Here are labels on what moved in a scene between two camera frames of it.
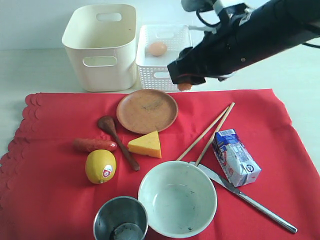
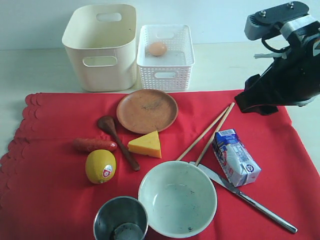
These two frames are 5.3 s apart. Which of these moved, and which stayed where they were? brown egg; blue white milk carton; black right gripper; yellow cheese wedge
Moved: black right gripper
Stayed: brown egg; blue white milk carton; yellow cheese wedge
